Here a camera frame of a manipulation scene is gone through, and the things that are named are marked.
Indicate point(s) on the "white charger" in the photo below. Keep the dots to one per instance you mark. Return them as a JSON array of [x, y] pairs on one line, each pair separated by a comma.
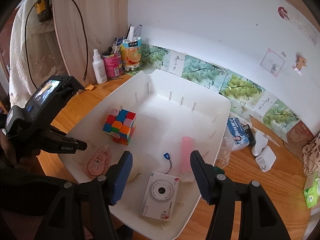
[[266, 158]]

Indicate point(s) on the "white tape roll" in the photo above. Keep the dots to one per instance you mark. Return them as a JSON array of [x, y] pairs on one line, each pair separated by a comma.
[[135, 172]]

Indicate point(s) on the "printed fabric bag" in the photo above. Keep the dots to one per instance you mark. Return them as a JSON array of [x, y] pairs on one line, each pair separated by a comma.
[[311, 155]]

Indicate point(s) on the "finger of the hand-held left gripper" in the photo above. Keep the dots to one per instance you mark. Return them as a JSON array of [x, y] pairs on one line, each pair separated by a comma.
[[72, 141]]

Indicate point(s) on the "yellow black device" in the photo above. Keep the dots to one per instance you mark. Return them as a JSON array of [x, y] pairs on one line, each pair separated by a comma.
[[43, 10]]

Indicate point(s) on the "white lace cloth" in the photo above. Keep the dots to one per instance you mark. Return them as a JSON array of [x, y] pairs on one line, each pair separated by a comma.
[[45, 55]]

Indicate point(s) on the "blue white box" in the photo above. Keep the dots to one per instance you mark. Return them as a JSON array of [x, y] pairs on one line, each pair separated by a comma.
[[237, 132]]

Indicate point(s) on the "orange cartoon sticker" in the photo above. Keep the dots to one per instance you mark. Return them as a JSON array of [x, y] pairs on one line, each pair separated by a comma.
[[300, 62]]

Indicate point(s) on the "white toy camera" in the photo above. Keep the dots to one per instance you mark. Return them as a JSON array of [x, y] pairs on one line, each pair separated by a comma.
[[160, 192]]

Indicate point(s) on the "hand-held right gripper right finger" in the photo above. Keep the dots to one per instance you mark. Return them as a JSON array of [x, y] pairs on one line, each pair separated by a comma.
[[202, 177]]

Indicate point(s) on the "white plastic bin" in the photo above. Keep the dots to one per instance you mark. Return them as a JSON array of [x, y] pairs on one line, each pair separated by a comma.
[[162, 120]]

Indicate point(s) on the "grape print wall paper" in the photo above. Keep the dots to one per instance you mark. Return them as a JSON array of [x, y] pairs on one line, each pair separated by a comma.
[[240, 87]]

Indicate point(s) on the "green tissue pack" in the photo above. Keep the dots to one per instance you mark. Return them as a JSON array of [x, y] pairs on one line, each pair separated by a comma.
[[311, 192]]

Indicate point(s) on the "person's left hand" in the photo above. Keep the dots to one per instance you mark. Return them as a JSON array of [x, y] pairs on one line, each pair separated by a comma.
[[17, 152]]

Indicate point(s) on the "orange juice carton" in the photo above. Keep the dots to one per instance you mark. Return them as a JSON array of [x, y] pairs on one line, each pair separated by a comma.
[[130, 55]]

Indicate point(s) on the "thin black stick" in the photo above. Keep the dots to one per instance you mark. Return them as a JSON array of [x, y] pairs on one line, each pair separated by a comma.
[[117, 79]]

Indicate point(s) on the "black pen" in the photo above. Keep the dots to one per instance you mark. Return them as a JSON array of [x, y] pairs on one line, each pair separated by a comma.
[[129, 32]]

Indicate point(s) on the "wooden side panel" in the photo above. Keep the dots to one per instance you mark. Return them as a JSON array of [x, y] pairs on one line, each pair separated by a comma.
[[105, 17]]

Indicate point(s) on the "pink tin can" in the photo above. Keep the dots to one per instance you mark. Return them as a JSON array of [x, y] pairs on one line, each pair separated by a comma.
[[112, 66]]

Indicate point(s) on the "white spray bottle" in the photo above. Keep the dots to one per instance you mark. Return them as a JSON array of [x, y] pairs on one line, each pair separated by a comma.
[[100, 70]]

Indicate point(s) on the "pink bottle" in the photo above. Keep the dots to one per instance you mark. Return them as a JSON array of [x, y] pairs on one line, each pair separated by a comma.
[[187, 155]]

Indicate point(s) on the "pink correction tape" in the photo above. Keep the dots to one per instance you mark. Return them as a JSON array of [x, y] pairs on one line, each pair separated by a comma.
[[97, 161]]

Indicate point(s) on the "black rectangular case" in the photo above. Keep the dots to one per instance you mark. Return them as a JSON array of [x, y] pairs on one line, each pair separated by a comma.
[[250, 135]]

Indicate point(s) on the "pink note sheet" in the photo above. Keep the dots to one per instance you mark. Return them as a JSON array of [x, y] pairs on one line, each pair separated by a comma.
[[272, 62]]

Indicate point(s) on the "white curved plastic piece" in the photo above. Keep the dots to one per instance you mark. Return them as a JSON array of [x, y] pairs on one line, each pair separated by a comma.
[[258, 143]]

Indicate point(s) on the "red wall sticker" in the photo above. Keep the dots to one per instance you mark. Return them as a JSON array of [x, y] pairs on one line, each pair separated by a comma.
[[283, 12]]

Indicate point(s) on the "multicoloured puzzle cube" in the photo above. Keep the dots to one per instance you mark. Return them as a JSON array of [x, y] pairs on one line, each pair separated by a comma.
[[120, 127]]

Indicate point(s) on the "clear plastic bag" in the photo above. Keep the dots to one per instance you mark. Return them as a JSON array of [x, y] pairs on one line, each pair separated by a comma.
[[226, 152]]

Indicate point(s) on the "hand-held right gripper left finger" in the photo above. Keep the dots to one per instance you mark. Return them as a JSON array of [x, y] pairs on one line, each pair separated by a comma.
[[122, 177]]

